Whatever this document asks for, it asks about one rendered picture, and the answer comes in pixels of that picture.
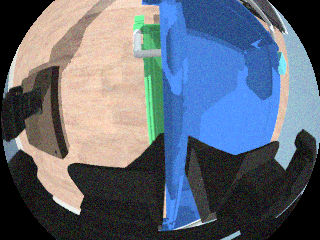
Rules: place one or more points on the green plastic tray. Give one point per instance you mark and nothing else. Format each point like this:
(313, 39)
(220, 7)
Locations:
(153, 75)

